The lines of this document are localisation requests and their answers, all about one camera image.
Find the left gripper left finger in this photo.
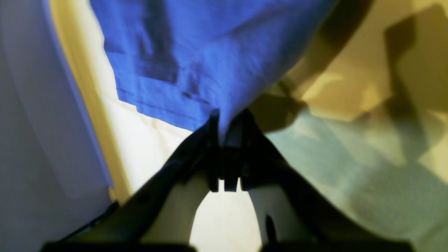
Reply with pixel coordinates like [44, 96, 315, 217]
[42, 110, 221, 252]

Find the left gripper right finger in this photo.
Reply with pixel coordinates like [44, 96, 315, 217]
[224, 110, 413, 252]

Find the blue-grey T-shirt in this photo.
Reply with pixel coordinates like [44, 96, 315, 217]
[90, 0, 337, 141]

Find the yellow table cloth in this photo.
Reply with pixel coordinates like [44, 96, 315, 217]
[49, 0, 447, 252]

